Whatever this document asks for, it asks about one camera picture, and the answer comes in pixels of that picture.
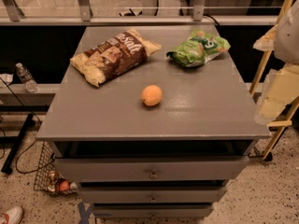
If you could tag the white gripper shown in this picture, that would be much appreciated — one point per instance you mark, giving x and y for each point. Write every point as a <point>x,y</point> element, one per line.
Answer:
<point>288,39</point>

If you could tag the orange fruit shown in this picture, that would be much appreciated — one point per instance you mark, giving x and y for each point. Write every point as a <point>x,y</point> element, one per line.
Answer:
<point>152,95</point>

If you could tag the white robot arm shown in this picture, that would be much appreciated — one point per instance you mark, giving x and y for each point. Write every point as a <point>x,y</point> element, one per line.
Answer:
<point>283,39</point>

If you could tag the green snack bag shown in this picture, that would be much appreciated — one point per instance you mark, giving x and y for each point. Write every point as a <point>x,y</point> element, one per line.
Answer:
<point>200,48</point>

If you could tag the grey drawer cabinet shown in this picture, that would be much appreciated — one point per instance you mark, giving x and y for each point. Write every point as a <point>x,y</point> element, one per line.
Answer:
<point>205,112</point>

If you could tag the brown sea salt chip bag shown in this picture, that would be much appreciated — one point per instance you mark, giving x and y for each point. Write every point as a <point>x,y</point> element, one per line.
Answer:
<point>114,57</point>

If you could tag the bottom grey drawer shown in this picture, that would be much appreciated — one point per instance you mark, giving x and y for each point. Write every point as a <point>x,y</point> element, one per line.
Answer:
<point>147,211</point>

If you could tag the grey drawer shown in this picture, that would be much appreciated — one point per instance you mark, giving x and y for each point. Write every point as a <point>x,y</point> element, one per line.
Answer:
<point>151,169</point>
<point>147,211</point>
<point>190,194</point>

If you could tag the middle grey drawer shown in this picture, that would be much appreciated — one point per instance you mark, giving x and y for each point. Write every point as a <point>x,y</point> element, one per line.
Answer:
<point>190,194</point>

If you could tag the top grey drawer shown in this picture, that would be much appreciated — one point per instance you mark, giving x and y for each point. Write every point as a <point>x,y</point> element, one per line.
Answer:
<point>151,169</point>

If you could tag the orange ball in basket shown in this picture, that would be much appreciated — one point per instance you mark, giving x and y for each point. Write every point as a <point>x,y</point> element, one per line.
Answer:
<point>64,186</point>

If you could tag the clear plastic water bottle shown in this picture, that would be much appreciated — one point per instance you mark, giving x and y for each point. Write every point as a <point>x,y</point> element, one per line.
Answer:
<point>26,78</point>

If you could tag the black metal stand leg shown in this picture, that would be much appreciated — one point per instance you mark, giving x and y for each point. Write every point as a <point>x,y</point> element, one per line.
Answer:
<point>16,143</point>

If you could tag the white and red shoe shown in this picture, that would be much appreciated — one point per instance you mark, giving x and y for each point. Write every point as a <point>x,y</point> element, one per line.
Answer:
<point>12,216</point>

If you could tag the black wire basket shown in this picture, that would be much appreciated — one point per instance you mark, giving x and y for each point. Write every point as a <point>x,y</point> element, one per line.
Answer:
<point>47,176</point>

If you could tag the metal railing frame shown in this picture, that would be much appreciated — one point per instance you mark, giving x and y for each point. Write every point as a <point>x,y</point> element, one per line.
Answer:
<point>68,12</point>

